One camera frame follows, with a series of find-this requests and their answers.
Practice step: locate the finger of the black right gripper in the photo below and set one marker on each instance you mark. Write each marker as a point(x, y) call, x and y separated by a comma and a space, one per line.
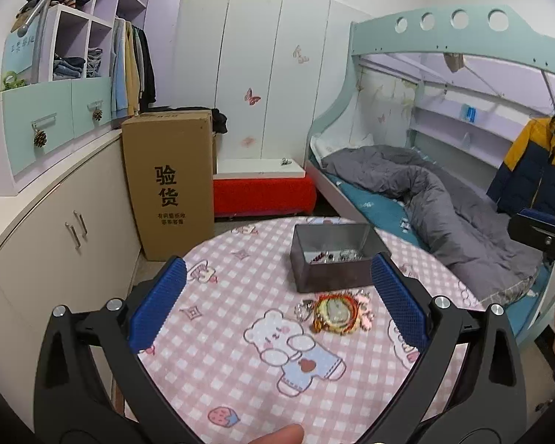
point(539, 216)

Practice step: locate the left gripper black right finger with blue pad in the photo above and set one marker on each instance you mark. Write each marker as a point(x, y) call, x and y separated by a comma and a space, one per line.
point(467, 384)

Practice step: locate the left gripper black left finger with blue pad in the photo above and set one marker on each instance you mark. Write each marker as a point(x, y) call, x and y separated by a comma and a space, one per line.
point(70, 402)

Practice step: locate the person's left thumb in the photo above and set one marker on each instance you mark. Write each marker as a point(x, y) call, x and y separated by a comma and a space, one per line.
point(291, 434)

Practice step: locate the yellow navy puffer jacket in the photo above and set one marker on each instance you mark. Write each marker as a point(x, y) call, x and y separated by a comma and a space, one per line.
point(526, 177)

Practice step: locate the grey quilt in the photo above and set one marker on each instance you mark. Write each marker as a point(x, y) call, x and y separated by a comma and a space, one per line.
point(459, 227)

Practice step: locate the teal bed sheet mattress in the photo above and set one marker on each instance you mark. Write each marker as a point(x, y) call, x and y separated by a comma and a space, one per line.
point(389, 215)

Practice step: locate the beige low cabinet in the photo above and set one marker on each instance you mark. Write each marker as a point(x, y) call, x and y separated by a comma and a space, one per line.
point(76, 246)

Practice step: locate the small pearl earrings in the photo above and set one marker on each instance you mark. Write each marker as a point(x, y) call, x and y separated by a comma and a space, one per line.
point(304, 310)

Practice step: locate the grey metal tin box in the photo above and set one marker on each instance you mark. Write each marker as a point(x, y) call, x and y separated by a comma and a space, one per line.
point(330, 257)

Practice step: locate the pink checkered bear tablecloth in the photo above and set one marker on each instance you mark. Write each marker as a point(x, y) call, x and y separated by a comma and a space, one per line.
point(235, 363)

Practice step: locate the tall brown cardboard box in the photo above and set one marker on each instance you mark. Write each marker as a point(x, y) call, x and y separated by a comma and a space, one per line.
point(168, 164)

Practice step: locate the red fabric storage bench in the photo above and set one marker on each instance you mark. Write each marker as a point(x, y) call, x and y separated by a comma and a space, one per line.
point(244, 187)

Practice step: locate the teal drawer unit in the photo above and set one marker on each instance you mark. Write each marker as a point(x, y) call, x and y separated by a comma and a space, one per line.
point(43, 123)

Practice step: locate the black cloth behind box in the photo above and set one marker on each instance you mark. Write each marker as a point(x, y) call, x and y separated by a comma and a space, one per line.
point(219, 121)

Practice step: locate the hanging clothes row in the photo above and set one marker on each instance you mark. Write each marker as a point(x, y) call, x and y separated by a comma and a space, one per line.
point(132, 74)

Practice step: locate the white purple shelf unit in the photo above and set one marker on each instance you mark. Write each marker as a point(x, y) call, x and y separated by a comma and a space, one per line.
point(70, 31)

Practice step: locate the pink charm keychain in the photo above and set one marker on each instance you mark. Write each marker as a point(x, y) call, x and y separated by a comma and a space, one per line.
point(365, 317)

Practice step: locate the teal bunk bed frame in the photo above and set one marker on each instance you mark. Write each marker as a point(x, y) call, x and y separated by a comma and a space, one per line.
point(456, 84)

